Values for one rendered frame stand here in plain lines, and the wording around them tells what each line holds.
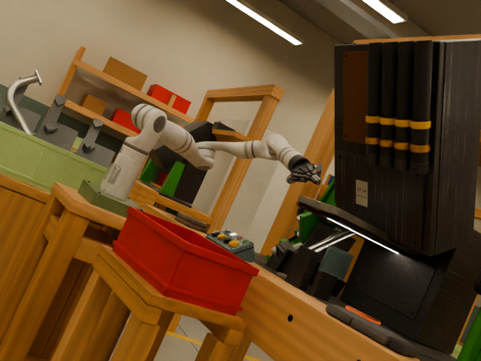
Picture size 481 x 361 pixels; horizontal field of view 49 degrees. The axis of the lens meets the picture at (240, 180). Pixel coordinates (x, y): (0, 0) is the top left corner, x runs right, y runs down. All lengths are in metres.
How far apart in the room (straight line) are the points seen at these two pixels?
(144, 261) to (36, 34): 7.41
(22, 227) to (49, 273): 0.40
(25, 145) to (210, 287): 1.12
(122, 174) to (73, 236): 0.27
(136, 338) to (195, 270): 0.18
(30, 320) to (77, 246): 0.25
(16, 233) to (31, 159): 0.27
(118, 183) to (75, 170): 0.33
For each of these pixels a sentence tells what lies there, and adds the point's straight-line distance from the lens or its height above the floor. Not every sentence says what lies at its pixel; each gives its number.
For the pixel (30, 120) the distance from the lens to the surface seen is 2.36.
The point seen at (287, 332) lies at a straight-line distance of 1.23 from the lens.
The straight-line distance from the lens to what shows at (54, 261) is 1.69.
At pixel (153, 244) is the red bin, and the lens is 1.21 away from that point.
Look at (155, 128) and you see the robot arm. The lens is 1.79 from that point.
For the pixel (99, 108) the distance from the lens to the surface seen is 7.98.
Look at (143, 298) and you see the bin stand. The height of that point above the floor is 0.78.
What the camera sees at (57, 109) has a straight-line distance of 2.38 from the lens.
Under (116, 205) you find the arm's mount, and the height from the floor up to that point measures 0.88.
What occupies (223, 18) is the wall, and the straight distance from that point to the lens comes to 9.16.
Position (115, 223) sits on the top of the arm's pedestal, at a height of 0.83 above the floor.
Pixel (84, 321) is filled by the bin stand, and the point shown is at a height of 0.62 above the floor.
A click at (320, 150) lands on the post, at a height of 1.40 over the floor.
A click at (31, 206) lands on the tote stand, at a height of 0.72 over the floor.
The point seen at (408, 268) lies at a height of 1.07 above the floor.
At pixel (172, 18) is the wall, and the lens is 8.87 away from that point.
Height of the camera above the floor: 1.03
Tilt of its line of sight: 3 degrees up
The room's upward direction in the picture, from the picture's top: 24 degrees clockwise
